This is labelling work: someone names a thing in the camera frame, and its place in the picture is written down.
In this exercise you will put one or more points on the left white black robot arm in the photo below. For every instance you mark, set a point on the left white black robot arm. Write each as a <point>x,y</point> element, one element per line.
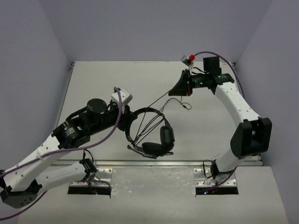
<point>28,179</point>

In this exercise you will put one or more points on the black headphones with cable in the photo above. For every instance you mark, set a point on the black headphones with cable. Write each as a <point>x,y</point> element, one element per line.
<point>149,149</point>

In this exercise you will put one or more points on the aluminium rail table front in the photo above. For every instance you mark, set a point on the aluminium rail table front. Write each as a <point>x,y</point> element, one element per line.
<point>152,163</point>

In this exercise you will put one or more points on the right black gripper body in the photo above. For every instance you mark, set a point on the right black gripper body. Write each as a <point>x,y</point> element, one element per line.
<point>198,81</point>

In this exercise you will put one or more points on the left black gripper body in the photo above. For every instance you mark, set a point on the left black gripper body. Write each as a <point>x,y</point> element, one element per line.
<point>127,117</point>

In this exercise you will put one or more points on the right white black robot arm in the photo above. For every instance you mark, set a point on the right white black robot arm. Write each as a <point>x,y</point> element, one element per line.
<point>253,133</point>

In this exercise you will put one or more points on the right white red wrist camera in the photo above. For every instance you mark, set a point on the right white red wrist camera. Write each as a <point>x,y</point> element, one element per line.
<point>188,61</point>

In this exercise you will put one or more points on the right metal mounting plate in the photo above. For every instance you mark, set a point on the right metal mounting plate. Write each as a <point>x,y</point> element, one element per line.
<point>206,181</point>

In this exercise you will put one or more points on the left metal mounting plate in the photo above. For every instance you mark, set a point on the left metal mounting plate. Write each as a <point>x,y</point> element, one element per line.
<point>102,179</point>

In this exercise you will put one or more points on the metal mounting plate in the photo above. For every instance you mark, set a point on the metal mounting plate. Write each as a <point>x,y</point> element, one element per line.
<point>206,181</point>
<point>102,179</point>

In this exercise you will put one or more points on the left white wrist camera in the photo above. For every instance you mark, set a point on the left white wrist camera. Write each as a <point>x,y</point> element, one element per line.
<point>121,95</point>

